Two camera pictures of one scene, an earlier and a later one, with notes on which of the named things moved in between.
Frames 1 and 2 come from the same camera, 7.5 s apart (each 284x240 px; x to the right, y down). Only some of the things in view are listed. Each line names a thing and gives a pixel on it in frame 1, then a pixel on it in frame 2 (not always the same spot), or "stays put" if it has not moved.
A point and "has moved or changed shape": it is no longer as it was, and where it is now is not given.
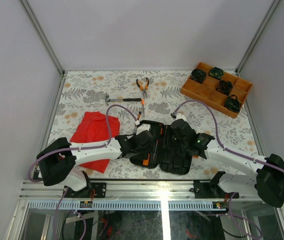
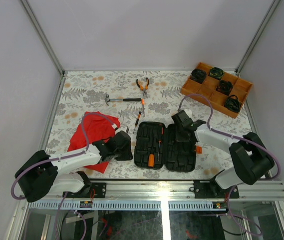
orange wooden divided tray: [212, 87] stays put
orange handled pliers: [143, 89] stays put
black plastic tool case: [165, 153] stays put
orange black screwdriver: [145, 162] has moved or changed shape
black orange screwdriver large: [158, 134] has moved or changed shape
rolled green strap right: [232, 103] stays put
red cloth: [92, 127] stays put
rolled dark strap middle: [224, 87] stays put
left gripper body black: [142, 150] → [124, 155]
